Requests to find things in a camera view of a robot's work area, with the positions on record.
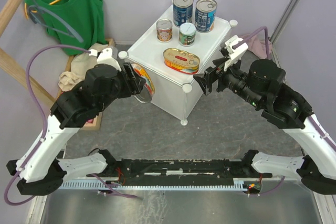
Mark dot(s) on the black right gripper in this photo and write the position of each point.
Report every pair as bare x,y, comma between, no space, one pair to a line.
205,80

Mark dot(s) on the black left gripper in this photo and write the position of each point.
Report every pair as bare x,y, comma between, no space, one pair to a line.
136,83

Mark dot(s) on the silver oval fish tin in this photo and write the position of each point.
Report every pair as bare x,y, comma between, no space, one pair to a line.
148,90

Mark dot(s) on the red oval sardine tin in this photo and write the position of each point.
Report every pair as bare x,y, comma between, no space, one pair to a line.
181,61

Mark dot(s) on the white cube cabinet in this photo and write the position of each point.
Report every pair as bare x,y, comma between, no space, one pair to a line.
175,92

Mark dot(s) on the white lid green jar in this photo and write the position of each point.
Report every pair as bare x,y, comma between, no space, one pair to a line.
187,32

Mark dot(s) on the small pink label can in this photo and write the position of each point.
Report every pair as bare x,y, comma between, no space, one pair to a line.
164,31

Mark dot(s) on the blue white label can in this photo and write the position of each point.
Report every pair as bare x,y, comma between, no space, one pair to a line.
205,13

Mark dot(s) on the tall blue label can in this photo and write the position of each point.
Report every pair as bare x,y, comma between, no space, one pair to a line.
182,11

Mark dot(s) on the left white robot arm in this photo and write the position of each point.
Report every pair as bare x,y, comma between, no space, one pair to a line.
40,172

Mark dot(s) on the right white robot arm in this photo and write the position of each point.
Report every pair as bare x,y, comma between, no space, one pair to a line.
316,167

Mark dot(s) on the beige crumpled cloth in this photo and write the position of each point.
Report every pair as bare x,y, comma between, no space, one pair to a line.
78,68

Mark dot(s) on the mauve crumpled cloth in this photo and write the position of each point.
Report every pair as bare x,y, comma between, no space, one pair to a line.
258,47

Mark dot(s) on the green tank top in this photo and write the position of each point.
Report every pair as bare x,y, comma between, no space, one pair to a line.
84,16

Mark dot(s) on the wooden diagonal beam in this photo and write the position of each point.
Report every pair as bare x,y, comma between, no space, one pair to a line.
9,65

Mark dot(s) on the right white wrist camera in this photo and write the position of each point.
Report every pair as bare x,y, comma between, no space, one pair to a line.
235,50

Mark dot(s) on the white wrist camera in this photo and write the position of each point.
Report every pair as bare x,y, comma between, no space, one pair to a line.
107,56
235,50

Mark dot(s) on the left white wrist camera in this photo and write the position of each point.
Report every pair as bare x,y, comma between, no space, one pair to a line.
107,56

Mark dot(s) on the wooden tray frame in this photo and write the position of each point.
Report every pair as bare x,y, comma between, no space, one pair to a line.
97,120

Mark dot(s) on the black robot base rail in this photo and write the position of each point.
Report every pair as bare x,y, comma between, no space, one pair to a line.
177,172

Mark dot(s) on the white slotted cable duct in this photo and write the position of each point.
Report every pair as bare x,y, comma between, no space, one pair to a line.
98,185

